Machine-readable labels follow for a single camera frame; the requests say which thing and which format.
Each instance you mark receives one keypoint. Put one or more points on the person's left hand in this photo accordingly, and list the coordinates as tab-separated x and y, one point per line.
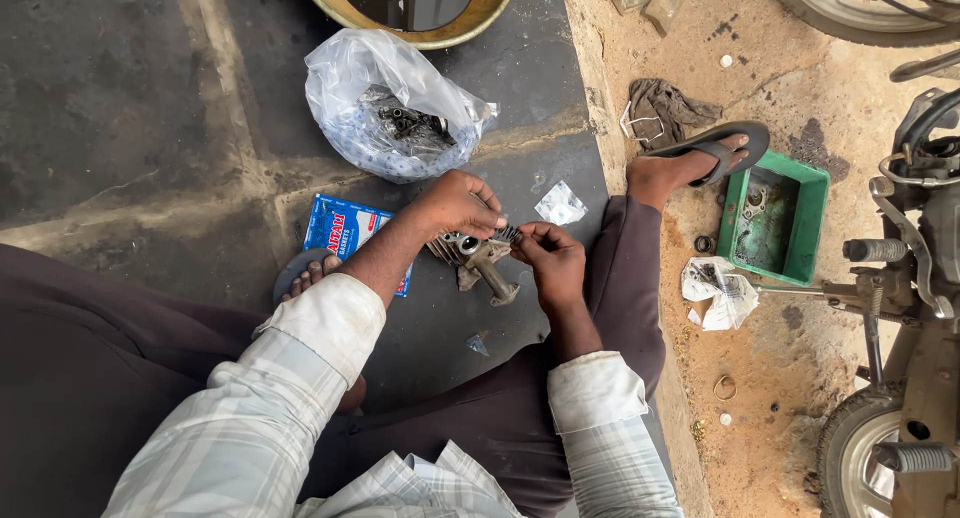
454	203

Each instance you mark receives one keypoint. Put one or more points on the person's right hand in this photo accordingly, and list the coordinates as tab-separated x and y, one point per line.
559	267

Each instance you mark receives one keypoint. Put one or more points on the small metal valve spring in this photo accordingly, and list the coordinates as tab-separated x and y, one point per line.
508	234

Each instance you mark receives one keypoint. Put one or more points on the metal engine cylinder head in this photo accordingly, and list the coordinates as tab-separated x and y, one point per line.
469	257

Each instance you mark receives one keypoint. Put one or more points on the small clear plastic packet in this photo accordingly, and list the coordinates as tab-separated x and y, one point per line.
561	204

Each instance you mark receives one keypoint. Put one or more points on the torn clear plastic scrap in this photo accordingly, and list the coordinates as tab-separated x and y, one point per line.
477	345

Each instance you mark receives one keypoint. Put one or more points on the blue gasket packet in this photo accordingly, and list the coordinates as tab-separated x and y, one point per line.
341	229

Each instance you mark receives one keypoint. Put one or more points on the clear plastic bag of parts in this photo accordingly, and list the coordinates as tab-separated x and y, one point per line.
390	105

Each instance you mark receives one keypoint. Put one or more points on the crumpled white paper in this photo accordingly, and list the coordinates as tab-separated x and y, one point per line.
721	293

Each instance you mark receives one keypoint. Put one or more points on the yellow metal basin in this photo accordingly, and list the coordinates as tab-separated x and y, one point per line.
457	30

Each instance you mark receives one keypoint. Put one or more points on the black flip-flop sandal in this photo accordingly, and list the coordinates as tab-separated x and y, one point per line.
294	270
720	147

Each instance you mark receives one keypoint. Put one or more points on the dirty brown rag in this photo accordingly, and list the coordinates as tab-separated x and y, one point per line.
667	109

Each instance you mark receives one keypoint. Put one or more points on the metal gasket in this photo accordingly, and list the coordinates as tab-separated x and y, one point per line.
754	200

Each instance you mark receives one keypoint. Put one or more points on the green plastic tray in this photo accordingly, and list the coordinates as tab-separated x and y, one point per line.
780	225

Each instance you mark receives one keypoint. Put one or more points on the motorcycle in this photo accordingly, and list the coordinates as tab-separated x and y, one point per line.
911	300

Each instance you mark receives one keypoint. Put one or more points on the motorcycle wheel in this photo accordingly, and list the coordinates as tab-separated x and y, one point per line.
840	12

